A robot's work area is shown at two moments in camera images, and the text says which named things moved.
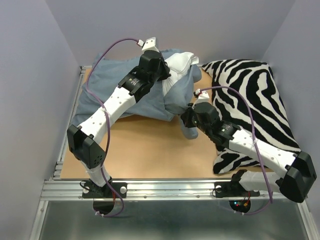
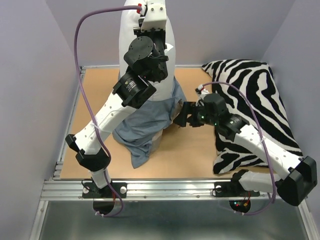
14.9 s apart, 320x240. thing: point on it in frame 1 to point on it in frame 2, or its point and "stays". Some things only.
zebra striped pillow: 247,96 stays
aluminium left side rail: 61,157 stays
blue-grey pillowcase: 106,78 to 137,133
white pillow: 178,64 to 165,89
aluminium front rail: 71,190 stays
